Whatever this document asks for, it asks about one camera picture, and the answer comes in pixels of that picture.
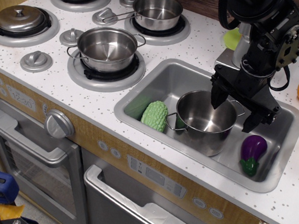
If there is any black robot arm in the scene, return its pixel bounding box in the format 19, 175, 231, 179
211, 0, 299, 133

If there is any steel pot lid left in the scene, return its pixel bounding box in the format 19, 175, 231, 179
0, 5, 47, 32

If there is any steel pot in sink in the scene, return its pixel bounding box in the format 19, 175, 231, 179
166, 90, 245, 157

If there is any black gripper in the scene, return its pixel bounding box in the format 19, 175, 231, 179
211, 63, 283, 133

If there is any green bitter gourd toy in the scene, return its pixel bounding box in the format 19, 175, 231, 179
140, 101, 168, 132

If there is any purple eggplant toy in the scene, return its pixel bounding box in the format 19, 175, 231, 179
239, 135, 268, 177

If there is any dishwasher door with handle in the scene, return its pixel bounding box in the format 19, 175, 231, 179
79, 163, 249, 224

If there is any grey oven dial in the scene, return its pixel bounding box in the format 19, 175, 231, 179
44, 109, 75, 139

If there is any grey stove knob middle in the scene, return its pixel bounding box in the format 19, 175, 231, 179
59, 28, 83, 47

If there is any grey sink basin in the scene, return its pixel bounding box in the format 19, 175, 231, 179
114, 59, 299, 193

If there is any oven door with handle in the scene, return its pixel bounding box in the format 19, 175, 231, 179
0, 103, 88, 224

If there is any steel saucepan with handle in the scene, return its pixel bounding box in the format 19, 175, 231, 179
116, 0, 183, 31

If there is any steel two-handled pot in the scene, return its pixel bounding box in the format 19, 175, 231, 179
66, 26, 146, 73

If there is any grey stove knob front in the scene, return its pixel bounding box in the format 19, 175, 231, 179
20, 51, 53, 73

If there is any grey stove knob rear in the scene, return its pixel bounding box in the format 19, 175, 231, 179
92, 7, 118, 26

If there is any green plate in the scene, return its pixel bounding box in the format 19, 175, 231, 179
223, 28, 242, 51

